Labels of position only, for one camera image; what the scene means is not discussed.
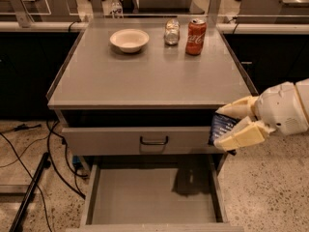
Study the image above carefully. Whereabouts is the red coca-cola can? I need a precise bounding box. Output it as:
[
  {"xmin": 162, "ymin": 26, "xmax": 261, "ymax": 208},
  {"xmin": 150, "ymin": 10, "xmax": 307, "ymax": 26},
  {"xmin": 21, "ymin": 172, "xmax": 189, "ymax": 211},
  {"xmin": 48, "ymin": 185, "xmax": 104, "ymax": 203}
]
[{"xmin": 185, "ymin": 18, "xmax": 207, "ymax": 55}]

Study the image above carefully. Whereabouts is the white ceramic bowl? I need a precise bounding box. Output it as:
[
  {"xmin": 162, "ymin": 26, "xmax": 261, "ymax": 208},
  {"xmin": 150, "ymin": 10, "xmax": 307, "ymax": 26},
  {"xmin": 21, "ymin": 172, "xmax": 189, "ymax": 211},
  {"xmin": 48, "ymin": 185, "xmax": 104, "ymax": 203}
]
[{"xmin": 110, "ymin": 29, "xmax": 150, "ymax": 53}]

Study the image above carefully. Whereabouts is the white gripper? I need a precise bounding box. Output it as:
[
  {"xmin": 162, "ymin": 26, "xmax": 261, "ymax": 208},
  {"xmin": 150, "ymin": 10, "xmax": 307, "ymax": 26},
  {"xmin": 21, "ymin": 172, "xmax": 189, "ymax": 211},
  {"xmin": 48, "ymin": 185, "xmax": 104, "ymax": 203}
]
[{"xmin": 213, "ymin": 81, "xmax": 309, "ymax": 151}]

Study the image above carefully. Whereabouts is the grey top drawer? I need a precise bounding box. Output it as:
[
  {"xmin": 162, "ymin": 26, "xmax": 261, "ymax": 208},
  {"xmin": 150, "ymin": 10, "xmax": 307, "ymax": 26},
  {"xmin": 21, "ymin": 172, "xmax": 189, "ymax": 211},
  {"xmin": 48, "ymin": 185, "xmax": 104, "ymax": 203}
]
[{"xmin": 62, "ymin": 127, "xmax": 224, "ymax": 156}]

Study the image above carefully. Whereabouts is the black floor cable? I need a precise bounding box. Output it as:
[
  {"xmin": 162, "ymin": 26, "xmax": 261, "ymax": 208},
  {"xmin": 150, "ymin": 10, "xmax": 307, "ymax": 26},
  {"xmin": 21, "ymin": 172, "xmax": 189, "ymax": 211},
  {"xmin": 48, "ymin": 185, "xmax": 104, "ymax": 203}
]
[{"xmin": 0, "ymin": 119, "xmax": 90, "ymax": 232}]

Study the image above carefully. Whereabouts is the clear glass jar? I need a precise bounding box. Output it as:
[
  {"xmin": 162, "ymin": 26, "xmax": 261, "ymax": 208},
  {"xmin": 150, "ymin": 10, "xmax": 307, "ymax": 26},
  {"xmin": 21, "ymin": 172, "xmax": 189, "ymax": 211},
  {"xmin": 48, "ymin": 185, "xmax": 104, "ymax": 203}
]
[{"xmin": 164, "ymin": 18, "xmax": 180, "ymax": 45}]

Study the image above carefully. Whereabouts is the grey open middle drawer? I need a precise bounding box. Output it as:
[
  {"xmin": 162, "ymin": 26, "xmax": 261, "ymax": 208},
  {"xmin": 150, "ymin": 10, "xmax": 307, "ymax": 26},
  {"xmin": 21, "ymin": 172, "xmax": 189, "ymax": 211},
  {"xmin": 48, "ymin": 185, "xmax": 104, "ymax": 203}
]
[{"xmin": 66, "ymin": 164, "xmax": 244, "ymax": 232}]

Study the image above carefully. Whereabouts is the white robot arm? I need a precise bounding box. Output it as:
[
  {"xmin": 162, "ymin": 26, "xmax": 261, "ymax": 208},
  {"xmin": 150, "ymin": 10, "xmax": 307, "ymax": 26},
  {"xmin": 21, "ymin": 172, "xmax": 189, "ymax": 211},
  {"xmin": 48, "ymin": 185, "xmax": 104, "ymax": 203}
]
[{"xmin": 209, "ymin": 79, "xmax": 309, "ymax": 152}]

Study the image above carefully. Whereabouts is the clear plastic water bottle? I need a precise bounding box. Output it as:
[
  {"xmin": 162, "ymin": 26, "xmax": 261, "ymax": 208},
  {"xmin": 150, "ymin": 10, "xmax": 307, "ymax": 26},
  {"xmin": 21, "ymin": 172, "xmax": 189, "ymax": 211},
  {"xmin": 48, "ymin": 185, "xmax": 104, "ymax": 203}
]
[{"xmin": 111, "ymin": 0, "xmax": 123, "ymax": 18}]

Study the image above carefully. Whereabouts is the black bar on floor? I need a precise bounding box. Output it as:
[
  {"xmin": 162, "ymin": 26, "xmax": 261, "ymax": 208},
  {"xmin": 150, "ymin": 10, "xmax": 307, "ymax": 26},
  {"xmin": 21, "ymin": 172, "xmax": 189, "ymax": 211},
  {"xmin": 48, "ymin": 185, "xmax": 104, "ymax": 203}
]
[{"xmin": 9, "ymin": 153, "xmax": 49, "ymax": 232}]

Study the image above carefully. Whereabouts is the white counter rail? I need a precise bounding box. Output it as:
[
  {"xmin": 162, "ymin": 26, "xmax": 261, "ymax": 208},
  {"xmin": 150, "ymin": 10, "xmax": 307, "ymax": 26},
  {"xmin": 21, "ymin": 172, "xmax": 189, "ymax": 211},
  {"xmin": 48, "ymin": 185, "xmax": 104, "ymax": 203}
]
[{"xmin": 0, "ymin": 19, "xmax": 309, "ymax": 35}]

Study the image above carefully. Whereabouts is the black drawer handle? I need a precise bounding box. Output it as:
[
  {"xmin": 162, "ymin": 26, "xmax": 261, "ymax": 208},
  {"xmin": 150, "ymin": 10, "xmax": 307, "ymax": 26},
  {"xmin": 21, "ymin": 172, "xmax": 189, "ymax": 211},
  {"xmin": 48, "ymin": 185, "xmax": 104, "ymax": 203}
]
[{"xmin": 139, "ymin": 136, "xmax": 169, "ymax": 146}]

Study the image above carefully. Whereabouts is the grey drawer cabinet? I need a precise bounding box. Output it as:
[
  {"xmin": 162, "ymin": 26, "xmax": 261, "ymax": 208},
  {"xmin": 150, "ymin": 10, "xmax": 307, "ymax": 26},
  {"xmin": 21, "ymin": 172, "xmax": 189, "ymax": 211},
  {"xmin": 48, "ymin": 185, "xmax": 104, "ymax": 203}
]
[{"xmin": 46, "ymin": 16, "xmax": 261, "ymax": 232}]

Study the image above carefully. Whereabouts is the blue rxbar blueberry bar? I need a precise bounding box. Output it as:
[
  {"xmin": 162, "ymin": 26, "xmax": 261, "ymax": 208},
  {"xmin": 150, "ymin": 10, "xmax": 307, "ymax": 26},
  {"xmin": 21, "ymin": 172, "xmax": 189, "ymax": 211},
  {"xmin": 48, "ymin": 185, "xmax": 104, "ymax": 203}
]
[{"xmin": 209, "ymin": 113, "xmax": 239, "ymax": 146}]

